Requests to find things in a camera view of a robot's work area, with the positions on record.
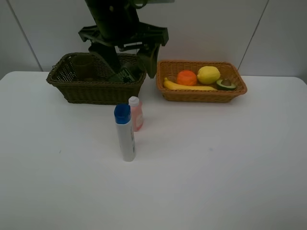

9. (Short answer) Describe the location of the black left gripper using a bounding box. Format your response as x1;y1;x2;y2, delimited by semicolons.
78;23;168;79

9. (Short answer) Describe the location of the dark green pump bottle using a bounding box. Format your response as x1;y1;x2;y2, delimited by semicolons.
107;62;143;83

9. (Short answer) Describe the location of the translucent pink plastic cup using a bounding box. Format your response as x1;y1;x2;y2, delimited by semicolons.
72;54;96;81

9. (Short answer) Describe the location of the yellow banana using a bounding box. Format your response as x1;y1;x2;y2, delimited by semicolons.
163;78;217;91

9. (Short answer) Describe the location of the pink bottle white cap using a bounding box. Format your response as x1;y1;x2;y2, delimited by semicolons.
129;96;143;132

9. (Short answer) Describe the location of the white tube blue cap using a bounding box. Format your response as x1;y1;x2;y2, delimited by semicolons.
114;103;136;162

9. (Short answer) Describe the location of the orange mandarin fruit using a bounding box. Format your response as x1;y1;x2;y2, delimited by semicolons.
177;70;197;86

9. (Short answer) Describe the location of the yellow lemon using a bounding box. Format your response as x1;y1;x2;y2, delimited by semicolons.
197;66;221;85

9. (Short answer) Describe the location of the halved avocado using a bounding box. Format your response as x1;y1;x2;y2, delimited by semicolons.
216;79;236;91

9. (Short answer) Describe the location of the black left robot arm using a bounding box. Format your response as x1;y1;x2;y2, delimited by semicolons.
79;0;169;78

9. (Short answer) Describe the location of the dark green wicker basket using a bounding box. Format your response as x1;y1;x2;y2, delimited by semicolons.
47;53;146;105

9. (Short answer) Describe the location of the orange wicker basket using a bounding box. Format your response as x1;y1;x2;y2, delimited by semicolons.
156;60;247;103

